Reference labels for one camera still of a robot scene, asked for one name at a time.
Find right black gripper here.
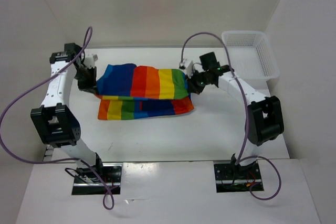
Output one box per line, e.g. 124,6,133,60
184,68,209,94

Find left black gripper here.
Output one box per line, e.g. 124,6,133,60
73,66,99,95

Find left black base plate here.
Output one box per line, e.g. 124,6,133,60
65,163,122,196

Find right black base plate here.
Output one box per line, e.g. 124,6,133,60
214,161,264,193

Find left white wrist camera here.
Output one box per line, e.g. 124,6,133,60
83,54,98,69

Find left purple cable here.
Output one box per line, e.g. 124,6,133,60
0,26,116,210

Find rainbow striped shorts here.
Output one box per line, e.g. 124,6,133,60
96,63,194,121

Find white plastic basket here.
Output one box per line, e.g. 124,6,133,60
222,30,280,84

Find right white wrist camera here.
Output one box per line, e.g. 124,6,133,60
179,59,195,78

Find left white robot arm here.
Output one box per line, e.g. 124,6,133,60
30,43,105,183

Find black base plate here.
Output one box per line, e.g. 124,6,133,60
65,163,122,196
214,161,264,193

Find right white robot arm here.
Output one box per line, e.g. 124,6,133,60
180,52,284,178

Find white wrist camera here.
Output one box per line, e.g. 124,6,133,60
179,59,195,78
83,54,98,69

